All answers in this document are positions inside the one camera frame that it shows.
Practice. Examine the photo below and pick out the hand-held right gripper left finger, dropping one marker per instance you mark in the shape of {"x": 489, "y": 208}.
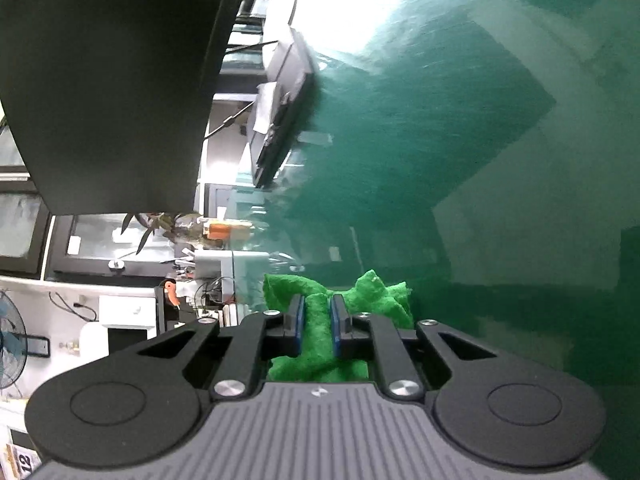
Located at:
{"x": 299, "y": 325}

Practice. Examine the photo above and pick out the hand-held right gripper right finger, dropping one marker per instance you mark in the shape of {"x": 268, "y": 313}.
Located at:
{"x": 334, "y": 325}

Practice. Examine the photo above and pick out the green scouring pad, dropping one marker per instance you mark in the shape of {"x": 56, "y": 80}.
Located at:
{"x": 315, "y": 332}

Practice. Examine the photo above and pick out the grey box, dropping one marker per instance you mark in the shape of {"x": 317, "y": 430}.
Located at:
{"x": 212, "y": 265}

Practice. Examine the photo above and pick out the orange bottle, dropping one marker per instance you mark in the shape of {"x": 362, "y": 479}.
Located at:
{"x": 225, "y": 230}

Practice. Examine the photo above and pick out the orange clip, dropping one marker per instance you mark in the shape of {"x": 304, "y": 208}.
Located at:
{"x": 171, "y": 291}

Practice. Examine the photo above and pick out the potted plant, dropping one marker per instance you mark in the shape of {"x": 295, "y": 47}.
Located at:
{"x": 160, "y": 225}

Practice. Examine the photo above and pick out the white microwave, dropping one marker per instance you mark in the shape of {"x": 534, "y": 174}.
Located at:
{"x": 125, "y": 312}

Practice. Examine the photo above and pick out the white jug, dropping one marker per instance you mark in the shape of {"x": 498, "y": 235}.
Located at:
{"x": 92, "y": 342}

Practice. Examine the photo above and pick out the black framed window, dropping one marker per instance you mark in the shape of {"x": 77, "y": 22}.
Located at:
{"x": 100, "y": 255}
{"x": 20, "y": 225}

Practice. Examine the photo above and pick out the grey laptop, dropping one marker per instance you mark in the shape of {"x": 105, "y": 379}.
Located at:
{"x": 285, "y": 110}

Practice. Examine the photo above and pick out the standing fan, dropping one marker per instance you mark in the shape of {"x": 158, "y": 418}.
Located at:
{"x": 11, "y": 340}

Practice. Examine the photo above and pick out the white calendar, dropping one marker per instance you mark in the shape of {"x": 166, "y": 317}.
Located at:
{"x": 22, "y": 460}

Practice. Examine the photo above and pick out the large black board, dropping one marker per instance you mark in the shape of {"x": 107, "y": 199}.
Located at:
{"x": 100, "y": 85}

